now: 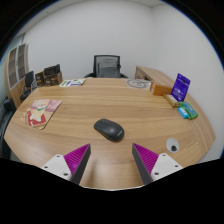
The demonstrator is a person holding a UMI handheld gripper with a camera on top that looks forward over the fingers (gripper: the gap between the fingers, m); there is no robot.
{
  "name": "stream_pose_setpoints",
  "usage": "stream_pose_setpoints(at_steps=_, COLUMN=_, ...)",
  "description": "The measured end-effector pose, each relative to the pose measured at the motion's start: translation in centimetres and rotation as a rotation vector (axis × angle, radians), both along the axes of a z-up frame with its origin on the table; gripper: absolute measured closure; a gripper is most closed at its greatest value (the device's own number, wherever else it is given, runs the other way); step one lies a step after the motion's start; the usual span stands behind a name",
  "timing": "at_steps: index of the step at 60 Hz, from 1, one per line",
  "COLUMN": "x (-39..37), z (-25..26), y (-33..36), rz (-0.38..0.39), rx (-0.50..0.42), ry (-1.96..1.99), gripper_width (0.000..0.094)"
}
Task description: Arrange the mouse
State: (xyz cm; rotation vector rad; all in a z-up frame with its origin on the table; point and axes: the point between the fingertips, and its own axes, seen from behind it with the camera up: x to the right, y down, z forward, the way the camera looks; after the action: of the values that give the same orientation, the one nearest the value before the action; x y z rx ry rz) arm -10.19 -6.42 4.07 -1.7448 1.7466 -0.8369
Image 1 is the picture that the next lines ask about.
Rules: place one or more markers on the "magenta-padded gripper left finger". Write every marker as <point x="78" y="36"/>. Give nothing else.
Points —
<point x="78" y="158"/>

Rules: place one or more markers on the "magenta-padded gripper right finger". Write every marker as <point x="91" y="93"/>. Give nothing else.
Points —
<point x="146" y="159"/>

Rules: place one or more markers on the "black computer mouse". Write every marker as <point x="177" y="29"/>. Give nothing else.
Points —
<point x="109" y="129"/>

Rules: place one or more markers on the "pink cartoon-print mouse pad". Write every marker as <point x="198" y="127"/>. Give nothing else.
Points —
<point x="41" y="112"/>

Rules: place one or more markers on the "small blue box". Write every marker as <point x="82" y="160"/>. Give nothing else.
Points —
<point x="182" y="112"/>

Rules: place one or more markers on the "small tan box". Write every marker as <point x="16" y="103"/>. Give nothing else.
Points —
<point x="171" y="100"/>

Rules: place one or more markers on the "small green box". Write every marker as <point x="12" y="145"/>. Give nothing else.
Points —
<point x="189" y="110"/>

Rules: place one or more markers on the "orange cardboard box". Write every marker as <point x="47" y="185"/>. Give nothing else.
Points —
<point x="161" y="89"/>

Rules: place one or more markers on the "grey mat with circle print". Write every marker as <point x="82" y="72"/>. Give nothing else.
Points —
<point x="138" y="83"/>

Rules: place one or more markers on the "white sheet with green-purple print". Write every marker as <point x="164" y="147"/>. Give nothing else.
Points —
<point x="72" y="82"/>

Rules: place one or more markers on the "purple standing card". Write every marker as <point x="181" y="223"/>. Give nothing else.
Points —
<point x="180" y="87"/>

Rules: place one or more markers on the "wide brown cardboard box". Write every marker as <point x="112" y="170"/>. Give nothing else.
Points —
<point x="54" y="80"/>

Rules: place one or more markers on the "black leather sofa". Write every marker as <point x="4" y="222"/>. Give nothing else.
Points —
<point x="6" y="116"/>

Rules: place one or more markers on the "low wooden side cabinet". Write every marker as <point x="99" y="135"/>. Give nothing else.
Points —
<point x="150" y="72"/>

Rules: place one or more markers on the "tall brown cardboard box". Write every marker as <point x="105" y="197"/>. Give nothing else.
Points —
<point x="39" y="78"/>

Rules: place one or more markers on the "black open box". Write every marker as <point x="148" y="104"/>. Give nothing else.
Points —
<point x="52" y="70"/>

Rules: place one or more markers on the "black visitor chair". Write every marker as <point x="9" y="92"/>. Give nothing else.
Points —
<point x="29" y="80"/>

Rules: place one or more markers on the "grey mesh office chair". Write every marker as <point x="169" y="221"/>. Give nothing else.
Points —
<point x="106" y="66"/>

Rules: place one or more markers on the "wooden shelf unit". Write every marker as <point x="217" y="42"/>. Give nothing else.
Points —
<point x="16" y="70"/>

